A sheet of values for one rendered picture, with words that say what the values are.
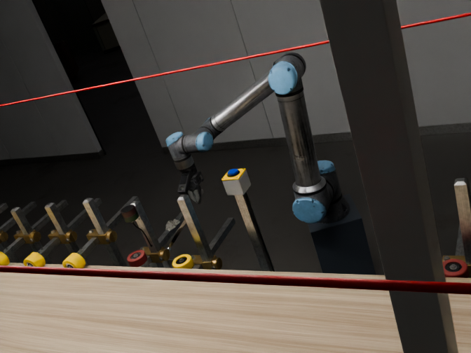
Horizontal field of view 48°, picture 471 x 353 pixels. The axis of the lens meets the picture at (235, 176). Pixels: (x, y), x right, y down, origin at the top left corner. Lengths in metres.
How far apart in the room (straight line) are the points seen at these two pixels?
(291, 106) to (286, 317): 0.88
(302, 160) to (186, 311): 0.82
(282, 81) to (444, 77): 2.38
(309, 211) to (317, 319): 0.80
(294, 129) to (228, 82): 2.80
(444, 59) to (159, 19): 2.49
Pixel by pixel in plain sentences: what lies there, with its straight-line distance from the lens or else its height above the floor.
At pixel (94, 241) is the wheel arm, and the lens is 2.45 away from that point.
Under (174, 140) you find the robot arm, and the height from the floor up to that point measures 1.19.
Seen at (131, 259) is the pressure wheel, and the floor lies 0.91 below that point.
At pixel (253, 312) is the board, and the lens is 1.75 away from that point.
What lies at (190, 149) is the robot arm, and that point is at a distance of 2.47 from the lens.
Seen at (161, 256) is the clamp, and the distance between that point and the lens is 2.30.
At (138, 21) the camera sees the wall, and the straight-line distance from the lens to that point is 5.26.
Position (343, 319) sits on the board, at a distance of 1.63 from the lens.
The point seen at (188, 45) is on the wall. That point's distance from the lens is 5.02.
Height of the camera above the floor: 2.01
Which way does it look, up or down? 25 degrees down
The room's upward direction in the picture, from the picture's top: 20 degrees counter-clockwise
